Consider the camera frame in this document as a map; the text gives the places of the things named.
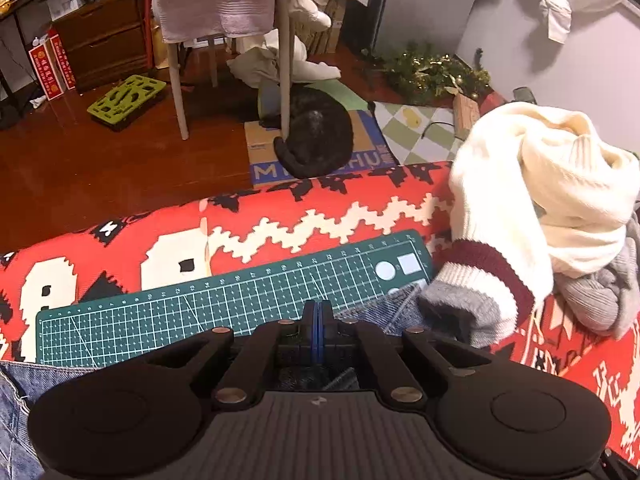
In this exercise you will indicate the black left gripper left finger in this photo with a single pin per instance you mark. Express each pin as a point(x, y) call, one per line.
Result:
point(297, 340)

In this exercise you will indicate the blue denim jeans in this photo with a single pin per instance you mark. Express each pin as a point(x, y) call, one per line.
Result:
point(22, 384)

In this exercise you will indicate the grey knit garment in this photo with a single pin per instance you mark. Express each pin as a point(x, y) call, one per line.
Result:
point(606, 302)

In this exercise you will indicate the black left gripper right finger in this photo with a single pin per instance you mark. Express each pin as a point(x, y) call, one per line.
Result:
point(336, 338)

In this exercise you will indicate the dark wooden drawer cabinet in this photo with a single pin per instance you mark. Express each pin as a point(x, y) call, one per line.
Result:
point(104, 41)

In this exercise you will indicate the black metal desk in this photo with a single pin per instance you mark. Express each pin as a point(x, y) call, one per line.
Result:
point(28, 23)

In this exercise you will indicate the cream knit sweater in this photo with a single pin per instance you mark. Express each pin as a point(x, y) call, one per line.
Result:
point(537, 192)

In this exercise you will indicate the black cat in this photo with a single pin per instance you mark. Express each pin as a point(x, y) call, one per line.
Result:
point(320, 138)

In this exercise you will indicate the green cutting mat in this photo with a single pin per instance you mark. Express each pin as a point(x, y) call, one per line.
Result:
point(106, 331)

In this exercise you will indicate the green checkered floor mat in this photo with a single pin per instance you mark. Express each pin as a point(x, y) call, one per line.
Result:
point(416, 134)

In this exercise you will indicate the silver refrigerator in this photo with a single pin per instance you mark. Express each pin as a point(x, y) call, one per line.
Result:
point(440, 23)

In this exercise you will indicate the green christmas garland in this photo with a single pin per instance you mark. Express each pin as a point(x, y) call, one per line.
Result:
point(422, 75)

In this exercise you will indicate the white wooden chair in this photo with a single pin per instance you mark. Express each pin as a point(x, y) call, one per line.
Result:
point(285, 61)

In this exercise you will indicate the red patterned blanket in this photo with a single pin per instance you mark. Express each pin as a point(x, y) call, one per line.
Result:
point(232, 232)

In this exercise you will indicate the red white box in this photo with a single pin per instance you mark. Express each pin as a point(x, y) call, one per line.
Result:
point(44, 67)

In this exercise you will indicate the flattened cardboard box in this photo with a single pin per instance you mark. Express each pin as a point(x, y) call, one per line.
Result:
point(370, 150)

